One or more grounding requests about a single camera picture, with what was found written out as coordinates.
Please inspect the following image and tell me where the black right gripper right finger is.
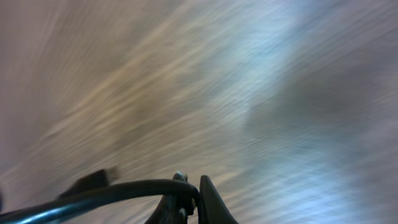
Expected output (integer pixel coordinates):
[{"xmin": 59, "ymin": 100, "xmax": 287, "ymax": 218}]
[{"xmin": 198, "ymin": 175, "xmax": 238, "ymax": 224}]

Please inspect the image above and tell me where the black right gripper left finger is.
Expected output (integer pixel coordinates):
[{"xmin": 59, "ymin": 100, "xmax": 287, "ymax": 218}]
[{"xmin": 144, "ymin": 172, "xmax": 196, "ymax": 224}]

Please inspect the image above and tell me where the black cable silver USB plug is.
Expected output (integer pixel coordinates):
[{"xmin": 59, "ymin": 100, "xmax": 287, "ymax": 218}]
[{"xmin": 1, "ymin": 169, "xmax": 201, "ymax": 224}]

